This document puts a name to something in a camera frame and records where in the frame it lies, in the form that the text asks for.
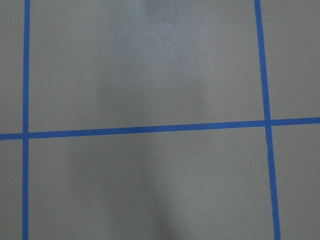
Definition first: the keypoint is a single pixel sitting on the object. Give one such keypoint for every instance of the brown paper table cover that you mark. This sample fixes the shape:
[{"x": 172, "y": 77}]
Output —
[{"x": 159, "y": 119}]

